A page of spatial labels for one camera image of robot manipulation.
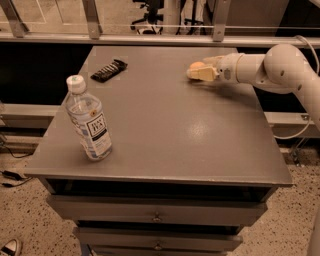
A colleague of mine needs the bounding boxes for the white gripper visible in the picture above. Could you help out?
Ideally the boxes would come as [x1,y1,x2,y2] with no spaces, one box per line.
[187,53,241,83]

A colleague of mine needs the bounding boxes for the orange fruit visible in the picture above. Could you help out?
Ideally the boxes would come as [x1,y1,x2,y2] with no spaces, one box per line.
[189,61,205,69]

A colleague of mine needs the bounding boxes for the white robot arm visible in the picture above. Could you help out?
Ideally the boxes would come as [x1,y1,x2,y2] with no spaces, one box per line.
[187,44,319,256]

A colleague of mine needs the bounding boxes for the clear plastic water bottle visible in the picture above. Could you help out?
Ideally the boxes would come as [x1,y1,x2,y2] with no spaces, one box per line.
[65,75,112,161]

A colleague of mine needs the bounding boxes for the black office chair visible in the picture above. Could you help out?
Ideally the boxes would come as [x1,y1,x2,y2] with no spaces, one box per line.
[130,0,164,35]

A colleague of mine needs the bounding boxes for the black snack bar wrapper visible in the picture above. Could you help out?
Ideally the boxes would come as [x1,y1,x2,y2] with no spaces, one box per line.
[91,59,128,83]

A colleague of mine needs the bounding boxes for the grey drawer cabinet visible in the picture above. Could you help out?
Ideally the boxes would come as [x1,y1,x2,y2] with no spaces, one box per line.
[26,46,292,256]

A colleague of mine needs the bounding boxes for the metal railing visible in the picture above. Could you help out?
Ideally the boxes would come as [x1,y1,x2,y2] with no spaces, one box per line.
[0,0,320,49]

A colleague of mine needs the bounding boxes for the white sneaker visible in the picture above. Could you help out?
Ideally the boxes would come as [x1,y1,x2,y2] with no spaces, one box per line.
[0,239,22,256]

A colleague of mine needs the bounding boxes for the white cable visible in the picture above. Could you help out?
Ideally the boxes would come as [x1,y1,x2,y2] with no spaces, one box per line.
[273,34,320,140]

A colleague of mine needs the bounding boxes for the black power adapter cable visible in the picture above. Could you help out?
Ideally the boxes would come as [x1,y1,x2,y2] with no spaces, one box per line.
[0,146,34,189]

